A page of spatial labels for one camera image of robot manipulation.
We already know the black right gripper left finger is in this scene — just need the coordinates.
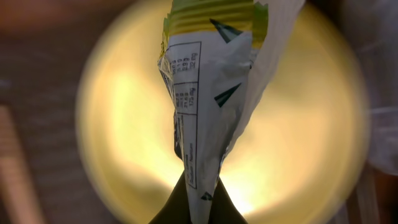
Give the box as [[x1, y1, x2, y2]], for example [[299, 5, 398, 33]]
[[149, 172, 190, 224]]

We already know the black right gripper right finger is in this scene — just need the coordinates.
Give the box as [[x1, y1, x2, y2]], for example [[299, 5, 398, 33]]
[[209, 179, 247, 224]]

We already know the green white snack wrapper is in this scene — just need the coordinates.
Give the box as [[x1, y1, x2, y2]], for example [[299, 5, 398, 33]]
[[158, 0, 304, 223]]

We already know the yellow plate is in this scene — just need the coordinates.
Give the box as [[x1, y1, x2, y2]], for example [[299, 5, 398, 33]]
[[76, 1, 369, 223]]

